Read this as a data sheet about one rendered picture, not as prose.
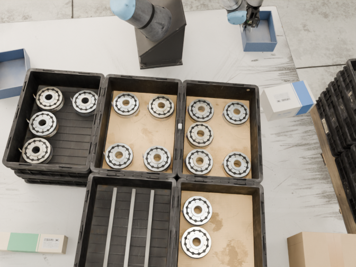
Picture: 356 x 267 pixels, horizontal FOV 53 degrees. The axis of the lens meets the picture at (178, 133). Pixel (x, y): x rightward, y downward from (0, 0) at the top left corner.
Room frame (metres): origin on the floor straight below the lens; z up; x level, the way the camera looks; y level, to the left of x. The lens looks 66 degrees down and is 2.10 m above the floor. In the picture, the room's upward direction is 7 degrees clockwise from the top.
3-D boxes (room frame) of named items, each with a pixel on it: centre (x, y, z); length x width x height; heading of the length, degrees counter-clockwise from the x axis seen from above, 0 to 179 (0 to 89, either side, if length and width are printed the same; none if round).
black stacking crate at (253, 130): (0.57, -0.15, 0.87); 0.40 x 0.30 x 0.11; 3
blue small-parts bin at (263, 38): (1.22, -0.33, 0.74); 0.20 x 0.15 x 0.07; 8
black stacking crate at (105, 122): (0.56, 0.15, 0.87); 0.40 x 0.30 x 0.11; 3
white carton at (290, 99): (0.84, -0.46, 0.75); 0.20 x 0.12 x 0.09; 111
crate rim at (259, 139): (0.57, -0.15, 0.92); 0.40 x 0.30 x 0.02; 3
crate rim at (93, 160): (0.56, 0.15, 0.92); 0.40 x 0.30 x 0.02; 3
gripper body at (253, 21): (1.18, -0.26, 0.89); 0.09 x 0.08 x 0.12; 8
